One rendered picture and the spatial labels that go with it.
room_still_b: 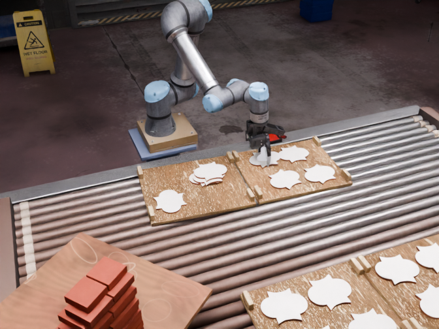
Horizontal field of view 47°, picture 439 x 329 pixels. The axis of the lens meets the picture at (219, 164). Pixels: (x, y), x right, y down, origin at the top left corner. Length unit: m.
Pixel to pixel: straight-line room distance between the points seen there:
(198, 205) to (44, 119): 2.84
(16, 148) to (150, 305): 2.95
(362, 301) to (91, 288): 0.85
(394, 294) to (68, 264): 1.02
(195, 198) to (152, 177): 0.23
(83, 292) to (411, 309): 0.99
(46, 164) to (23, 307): 2.52
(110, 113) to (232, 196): 2.69
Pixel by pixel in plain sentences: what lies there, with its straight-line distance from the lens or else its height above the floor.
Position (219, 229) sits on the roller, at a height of 0.92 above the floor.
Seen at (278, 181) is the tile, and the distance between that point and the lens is 2.05.
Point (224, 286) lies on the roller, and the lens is 1.67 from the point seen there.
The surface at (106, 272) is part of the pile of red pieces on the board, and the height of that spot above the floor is 1.29.
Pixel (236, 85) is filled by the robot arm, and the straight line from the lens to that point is 2.03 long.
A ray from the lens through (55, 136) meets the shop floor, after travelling 4.30.
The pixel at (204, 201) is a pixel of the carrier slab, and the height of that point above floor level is 0.94.
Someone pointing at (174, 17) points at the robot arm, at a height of 1.51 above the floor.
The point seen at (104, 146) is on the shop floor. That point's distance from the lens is 4.07.
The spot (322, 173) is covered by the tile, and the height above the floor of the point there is 0.94.
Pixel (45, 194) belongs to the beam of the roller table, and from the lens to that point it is 2.13.
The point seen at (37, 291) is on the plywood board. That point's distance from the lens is 1.58.
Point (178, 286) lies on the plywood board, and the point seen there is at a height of 1.04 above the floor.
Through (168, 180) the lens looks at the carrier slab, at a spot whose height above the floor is 0.94.
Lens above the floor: 2.18
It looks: 35 degrees down
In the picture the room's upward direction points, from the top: straight up
